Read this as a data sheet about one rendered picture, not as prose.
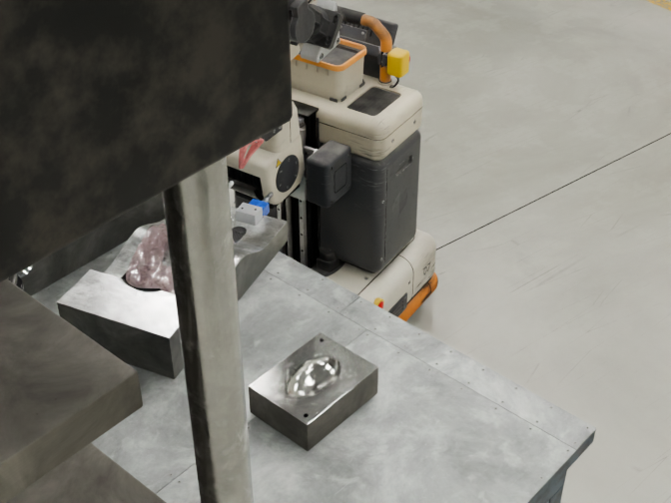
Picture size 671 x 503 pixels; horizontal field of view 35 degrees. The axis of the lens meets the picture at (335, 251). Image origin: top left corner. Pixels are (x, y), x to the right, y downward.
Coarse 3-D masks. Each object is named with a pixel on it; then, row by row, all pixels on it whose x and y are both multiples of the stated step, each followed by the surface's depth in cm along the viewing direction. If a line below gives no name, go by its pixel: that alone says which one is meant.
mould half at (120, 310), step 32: (160, 224) 239; (128, 256) 227; (256, 256) 231; (96, 288) 214; (128, 288) 214; (96, 320) 209; (128, 320) 207; (160, 320) 206; (128, 352) 211; (160, 352) 206
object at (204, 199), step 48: (192, 192) 92; (192, 240) 96; (192, 288) 99; (192, 336) 103; (240, 336) 106; (192, 384) 108; (240, 384) 109; (192, 432) 114; (240, 432) 112; (240, 480) 116
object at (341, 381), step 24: (288, 360) 203; (312, 360) 204; (336, 360) 203; (360, 360) 203; (264, 384) 198; (288, 384) 199; (312, 384) 202; (336, 384) 198; (360, 384) 199; (264, 408) 198; (288, 408) 193; (312, 408) 193; (336, 408) 196; (288, 432) 196; (312, 432) 192
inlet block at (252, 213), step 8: (272, 192) 251; (256, 200) 246; (264, 200) 248; (240, 208) 241; (248, 208) 241; (256, 208) 241; (264, 208) 244; (240, 216) 241; (248, 216) 240; (256, 216) 240; (256, 224) 241
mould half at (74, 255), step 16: (144, 208) 245; (160, 208) 250; (112, 224) 240; (128, 224) 244; (144, 224) 248; (80, 240) 234; (96, 240) 238; (112, 240) 242; (48, 256) 229; (64, 256) 233; (80, 256) 236; (96, 256) 240; (32, 272) 227; (48, 272) 231; (64, 272) 235; (32, 288) 229
